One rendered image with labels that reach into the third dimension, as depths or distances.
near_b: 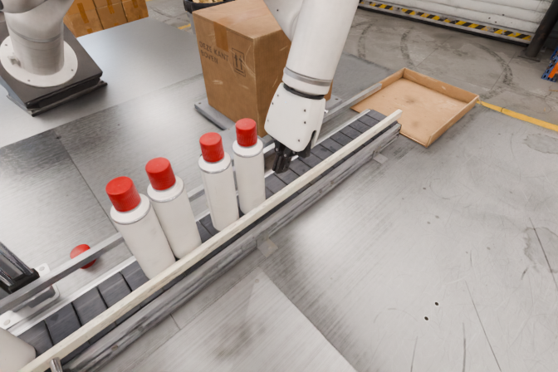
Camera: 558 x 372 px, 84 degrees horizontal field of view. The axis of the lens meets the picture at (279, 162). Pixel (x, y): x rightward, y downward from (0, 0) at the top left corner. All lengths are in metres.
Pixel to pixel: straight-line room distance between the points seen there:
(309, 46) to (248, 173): 0.22
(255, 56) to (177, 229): 0.40
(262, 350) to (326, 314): 0.13
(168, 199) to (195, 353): 0.22
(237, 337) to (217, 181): 0.23
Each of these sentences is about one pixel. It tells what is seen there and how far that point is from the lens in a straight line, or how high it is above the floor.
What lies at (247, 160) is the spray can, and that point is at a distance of 0.51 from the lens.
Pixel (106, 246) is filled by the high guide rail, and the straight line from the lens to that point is 0.55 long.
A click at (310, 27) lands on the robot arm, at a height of 1.20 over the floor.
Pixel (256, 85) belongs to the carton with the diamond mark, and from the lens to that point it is 0.75.
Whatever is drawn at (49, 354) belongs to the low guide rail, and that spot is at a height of 0.92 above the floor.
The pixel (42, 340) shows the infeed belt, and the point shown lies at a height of 0.88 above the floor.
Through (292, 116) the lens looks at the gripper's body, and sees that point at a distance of 0.55.
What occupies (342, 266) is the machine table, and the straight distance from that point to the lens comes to 0.63.
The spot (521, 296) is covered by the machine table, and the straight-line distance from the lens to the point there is 0.73.
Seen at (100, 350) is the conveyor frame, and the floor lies 0.87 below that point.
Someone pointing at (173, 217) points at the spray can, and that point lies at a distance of 0.49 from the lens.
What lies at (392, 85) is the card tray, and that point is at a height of 0.83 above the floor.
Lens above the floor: 1.37
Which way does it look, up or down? 43 degrees down
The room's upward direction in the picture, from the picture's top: straight up
